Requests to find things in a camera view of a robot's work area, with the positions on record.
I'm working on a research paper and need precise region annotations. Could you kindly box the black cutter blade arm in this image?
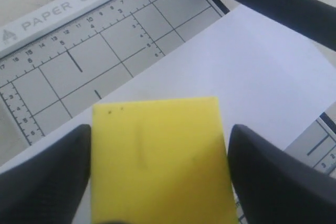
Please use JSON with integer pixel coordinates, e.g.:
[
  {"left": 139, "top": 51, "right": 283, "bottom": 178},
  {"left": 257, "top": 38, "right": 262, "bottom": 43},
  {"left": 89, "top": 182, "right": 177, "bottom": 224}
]
[{"left": 185, "top": 0, "right": 336, "bottom": 51}]

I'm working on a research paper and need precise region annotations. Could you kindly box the grey metal paper cutter base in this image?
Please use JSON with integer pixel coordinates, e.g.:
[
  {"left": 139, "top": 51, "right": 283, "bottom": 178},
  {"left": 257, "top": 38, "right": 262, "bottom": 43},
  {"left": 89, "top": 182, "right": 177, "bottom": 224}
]
[{"left": 0, "top": 0, "right": 336, "bottom": 224}]

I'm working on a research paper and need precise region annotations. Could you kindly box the yellow foam cube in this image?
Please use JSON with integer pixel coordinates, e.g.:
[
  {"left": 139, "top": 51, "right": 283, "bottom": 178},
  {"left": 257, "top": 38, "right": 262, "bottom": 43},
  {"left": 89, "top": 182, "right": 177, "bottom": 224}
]
[{"left": 91, "top": 97, "right": 238, "bottom": 223}]

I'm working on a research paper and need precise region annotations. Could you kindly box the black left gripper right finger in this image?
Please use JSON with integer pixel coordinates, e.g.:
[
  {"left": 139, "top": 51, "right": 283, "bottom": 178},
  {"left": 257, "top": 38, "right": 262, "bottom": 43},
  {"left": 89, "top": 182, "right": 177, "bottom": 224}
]
[{"left": 227, "top": 124, "right": 335, "bottom": 223}]

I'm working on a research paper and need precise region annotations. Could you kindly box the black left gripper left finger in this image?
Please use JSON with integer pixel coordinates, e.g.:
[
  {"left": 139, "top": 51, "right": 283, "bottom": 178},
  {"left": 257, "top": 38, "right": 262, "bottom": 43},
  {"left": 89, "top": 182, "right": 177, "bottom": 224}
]
[{"left": 1, "top": 124, "right": 91, "bottom": 223}]

